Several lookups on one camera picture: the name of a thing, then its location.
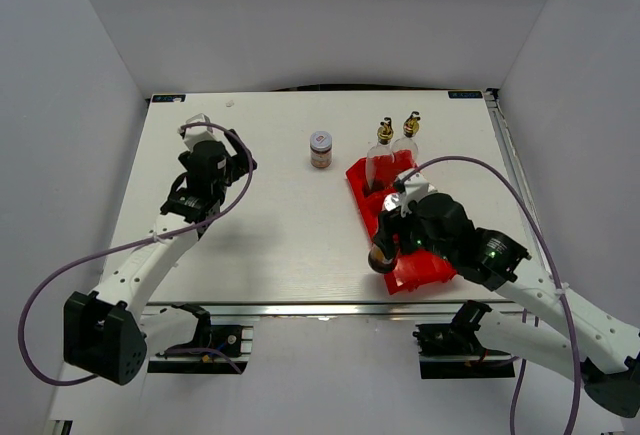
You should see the red-lid sauce jar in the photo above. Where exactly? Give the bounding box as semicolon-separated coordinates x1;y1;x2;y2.
367;245;397;274

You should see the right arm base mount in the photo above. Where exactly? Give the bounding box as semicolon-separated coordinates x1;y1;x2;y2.
413;300;515;380

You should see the black logo sticker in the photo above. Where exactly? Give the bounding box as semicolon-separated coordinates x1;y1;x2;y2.
447;90;484;99
151;94;186;103

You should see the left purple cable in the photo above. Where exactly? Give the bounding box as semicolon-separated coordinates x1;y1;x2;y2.
17;123;254;387

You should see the silver-lid white shaker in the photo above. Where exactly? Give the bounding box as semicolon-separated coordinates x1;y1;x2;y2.
382;193;406;215

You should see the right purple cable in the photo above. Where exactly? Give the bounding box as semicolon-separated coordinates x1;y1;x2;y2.
397;155;584;435

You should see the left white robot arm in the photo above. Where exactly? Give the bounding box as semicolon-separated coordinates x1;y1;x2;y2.
63;121;257;385

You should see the red plastic divided tray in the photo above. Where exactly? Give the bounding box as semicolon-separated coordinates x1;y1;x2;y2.
345;158;456;295

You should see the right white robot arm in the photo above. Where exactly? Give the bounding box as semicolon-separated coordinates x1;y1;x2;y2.
369;193;639;418

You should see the dark-sauce glass bottle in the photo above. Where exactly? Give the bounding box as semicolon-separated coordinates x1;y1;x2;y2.
365;117;394;194

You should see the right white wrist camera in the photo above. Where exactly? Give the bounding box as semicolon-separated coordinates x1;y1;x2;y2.
393;169;438;217

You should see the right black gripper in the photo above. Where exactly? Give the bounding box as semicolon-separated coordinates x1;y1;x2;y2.
372;203;455;263

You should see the clear glass bottle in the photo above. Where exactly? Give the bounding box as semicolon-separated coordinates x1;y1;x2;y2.
392;111;421;173

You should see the black logo sticker left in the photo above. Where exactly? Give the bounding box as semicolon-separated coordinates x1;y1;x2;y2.
151;94;186;103

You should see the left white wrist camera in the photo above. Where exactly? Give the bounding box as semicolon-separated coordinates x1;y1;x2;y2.
178;113;216;151

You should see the purple cable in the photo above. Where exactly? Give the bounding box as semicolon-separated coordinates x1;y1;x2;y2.
397;155;584;435
17;123;254;387

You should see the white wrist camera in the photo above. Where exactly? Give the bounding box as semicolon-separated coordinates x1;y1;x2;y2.
178;113;216;151
393;169;438;217

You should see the white-lid chili jar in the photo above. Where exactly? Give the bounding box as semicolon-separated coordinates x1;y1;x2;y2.
309;131;333;169

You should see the aluminium table frame rail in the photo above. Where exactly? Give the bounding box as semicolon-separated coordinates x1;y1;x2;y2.
47;87;569;435

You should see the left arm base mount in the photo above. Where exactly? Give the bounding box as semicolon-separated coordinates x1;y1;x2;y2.
140;304;254;375

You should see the black logo sticker right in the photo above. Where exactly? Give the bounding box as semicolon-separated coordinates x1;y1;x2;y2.
447;90;484;99

